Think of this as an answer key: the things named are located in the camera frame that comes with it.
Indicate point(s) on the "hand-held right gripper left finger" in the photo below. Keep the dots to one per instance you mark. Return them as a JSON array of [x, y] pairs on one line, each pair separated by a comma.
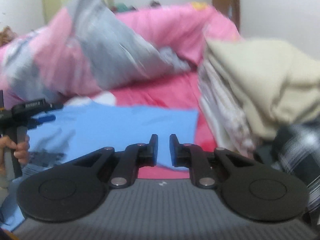
[[155, 150]]

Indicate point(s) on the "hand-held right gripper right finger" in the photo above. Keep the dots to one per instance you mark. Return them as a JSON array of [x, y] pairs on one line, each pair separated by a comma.
[[172, 152]]

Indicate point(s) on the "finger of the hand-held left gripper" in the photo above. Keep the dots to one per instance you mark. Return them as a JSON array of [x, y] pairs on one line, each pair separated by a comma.
[[55, 106], [46, 118]]

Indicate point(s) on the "blue printed t-shirt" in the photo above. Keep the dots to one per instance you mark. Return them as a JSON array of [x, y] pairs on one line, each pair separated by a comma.
[[112, 130]]

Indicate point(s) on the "person's left hand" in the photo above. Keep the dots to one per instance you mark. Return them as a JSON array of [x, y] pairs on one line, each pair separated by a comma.
[[22, 152]]

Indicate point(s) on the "pink grey floral quilt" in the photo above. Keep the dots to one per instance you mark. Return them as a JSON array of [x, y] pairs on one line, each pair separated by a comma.
[[87, 55]]

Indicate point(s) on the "pink striped folded cloth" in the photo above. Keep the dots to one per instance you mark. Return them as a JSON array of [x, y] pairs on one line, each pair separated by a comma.
[[220, 112]]

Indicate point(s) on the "beige folded cloth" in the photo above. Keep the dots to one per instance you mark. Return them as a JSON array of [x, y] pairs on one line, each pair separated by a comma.
[[270, 80]]

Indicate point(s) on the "black white plaid cloth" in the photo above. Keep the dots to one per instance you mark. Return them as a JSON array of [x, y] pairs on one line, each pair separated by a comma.
[[297, 155]]

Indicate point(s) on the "wooden door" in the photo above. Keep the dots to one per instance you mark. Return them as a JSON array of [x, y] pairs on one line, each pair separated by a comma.
[[225, 2]]

